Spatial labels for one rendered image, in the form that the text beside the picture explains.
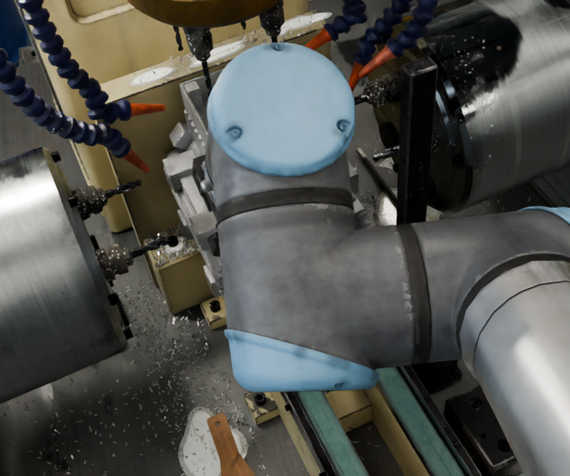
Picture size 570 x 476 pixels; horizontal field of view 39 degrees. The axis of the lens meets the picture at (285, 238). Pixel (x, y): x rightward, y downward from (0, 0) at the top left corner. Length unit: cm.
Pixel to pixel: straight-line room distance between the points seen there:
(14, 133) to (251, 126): 105
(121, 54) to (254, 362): 65
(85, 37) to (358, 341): 66
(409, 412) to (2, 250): 46
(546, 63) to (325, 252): 54
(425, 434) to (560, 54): 45
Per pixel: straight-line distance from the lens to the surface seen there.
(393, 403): 93
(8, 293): 83
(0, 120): 155
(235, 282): 50
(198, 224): 89
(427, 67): 78
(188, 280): 111
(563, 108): 99
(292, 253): 48
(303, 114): 49
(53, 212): 83
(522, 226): 51
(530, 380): 40
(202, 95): 97
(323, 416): 92
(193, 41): 79
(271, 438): 105
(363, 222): 93
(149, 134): 100
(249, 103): 49
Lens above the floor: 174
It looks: 50 degrees down
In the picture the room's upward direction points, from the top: 8 degrees counter-clockwise
